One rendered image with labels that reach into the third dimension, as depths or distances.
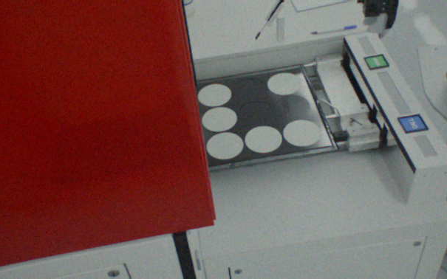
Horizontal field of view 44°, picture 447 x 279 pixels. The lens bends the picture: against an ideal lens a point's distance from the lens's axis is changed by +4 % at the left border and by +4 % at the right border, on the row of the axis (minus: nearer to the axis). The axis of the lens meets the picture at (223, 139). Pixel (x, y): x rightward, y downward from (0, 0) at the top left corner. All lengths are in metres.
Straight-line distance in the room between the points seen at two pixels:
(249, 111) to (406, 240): 0.54
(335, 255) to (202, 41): 0.77
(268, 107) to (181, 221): 0.76
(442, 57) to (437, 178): 0.60
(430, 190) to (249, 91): 0.57
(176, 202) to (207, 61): 0.89
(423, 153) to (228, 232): 0.51
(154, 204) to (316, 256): 0.68
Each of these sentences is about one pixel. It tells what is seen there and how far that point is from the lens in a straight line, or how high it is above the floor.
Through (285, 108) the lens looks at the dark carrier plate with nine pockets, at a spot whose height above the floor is 0.90.
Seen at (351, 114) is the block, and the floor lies 0.91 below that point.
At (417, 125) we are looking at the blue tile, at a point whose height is 0.96.
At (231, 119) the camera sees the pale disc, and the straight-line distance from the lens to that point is 1.53.
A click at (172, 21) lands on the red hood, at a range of 0.61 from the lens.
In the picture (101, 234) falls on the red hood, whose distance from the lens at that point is 0.88.
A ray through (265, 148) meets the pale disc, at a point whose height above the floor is 0.90.
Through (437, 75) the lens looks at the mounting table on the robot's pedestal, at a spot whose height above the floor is 0.82.
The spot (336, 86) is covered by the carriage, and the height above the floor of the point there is 0.88.
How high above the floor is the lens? 1.95
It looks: 46 degrees down
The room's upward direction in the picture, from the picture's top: 7 degrees counter-clockwise
